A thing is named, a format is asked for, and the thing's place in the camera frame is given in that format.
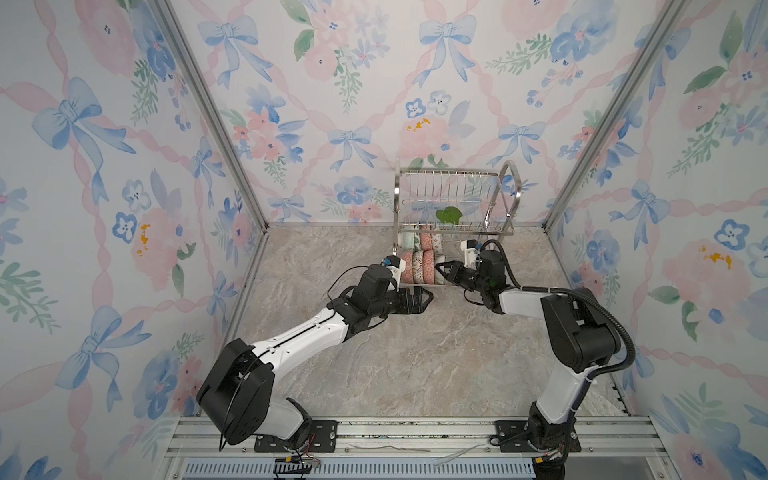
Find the pale green grid bowl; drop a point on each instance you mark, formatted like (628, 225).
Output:
(407, 240)

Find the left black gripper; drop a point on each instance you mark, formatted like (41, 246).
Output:
(419, 307)

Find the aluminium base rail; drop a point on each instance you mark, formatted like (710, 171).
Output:
(423, 448)

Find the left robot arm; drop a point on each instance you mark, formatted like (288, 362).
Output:
(238, 392)

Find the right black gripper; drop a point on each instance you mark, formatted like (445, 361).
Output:
(455, 266)

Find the maroon patterned white bowl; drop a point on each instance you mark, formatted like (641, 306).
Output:
(417, 267)

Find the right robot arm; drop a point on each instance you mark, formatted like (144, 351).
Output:
(586, 339)

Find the stainless steel dish rack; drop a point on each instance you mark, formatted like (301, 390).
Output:
(488, 199)

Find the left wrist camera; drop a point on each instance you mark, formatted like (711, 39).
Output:
(393, 264)

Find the dark floral bowl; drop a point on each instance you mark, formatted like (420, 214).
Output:
(428, 267)

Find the orange flower-shaped dish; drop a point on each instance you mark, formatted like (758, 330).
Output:
(438, 277)

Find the green leaf-shaped dish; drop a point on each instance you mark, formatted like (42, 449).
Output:
(449, 215)

